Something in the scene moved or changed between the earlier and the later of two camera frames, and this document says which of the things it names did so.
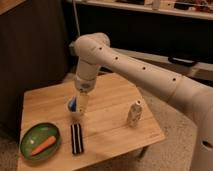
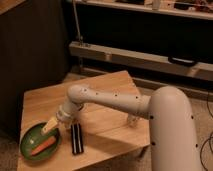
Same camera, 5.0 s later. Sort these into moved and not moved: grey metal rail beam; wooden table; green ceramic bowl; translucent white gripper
Moved: translucent white gripper
Not moved: wooden table; grey metal rail beam; green ceramic bowl
